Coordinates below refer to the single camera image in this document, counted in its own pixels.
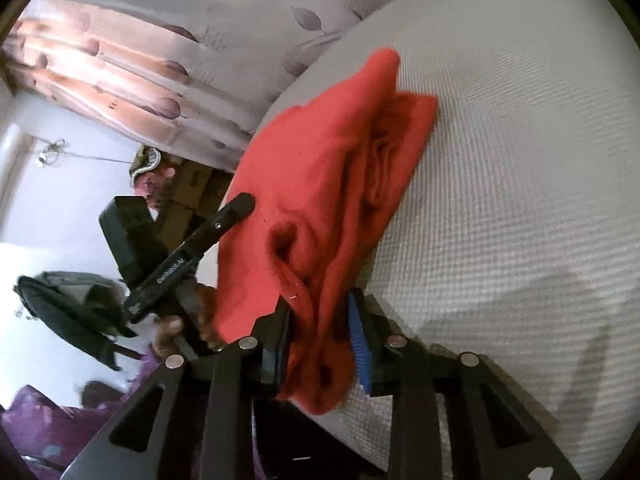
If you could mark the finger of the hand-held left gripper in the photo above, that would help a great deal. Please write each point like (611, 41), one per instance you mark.
(230, 215)

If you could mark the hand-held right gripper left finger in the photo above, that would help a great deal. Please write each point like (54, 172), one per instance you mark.
(277, 350)

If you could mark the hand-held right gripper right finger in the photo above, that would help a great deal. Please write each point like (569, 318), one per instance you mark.
(358, 340)

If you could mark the red knit sweater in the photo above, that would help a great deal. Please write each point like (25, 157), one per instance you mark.
(325, 200)

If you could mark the person's left hand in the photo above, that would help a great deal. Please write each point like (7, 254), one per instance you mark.
(167, 332)

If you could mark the wooden cabinet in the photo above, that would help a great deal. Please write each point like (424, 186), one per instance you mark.
(195, 195)

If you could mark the patterned hat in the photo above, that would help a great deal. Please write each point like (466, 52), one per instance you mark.
(147, 170)

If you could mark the black bag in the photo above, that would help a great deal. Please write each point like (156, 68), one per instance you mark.
(70, 310)

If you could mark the leaf print curtain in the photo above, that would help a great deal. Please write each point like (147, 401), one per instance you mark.
(175, 45)

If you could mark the person's purple clothing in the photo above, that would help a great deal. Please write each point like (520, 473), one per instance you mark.
(45, 425)

